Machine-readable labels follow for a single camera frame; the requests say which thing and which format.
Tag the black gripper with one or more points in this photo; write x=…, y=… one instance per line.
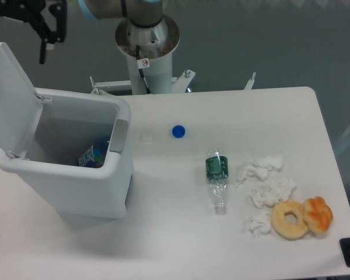
x=16, y=8

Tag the white trash can lid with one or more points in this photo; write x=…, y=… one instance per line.
x=20, y=106

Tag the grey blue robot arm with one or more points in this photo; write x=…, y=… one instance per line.
x=49, y=18

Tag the white plastic trash can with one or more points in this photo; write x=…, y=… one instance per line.
x=70, y=123

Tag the white bottle cap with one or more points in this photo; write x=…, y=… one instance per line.
x=147, y=136

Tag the blue bottle cap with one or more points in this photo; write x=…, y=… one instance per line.
x=178, y=131

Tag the blue snack packet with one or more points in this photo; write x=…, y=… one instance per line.
x=95, y=155

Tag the crushed clear plastic bottle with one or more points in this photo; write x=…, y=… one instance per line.
x=217, y=173

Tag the upper crumpled white tissue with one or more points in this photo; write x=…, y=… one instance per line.
x=260, y=168

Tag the crumpled white tissue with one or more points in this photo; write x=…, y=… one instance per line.
x=260, y=168
x=268, y=195
x=259, y=225

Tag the middle crumpled white tissue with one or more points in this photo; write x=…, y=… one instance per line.
x=268, y=195

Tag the lower crumpled white tissue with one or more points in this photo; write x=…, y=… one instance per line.
x=259, y=225

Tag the orange twisted bread roll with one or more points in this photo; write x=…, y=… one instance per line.
x=317, y=214

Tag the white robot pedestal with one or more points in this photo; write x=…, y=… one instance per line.
x=149, y=51

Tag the ring doughnut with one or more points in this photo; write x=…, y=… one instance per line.
x=287, y=219

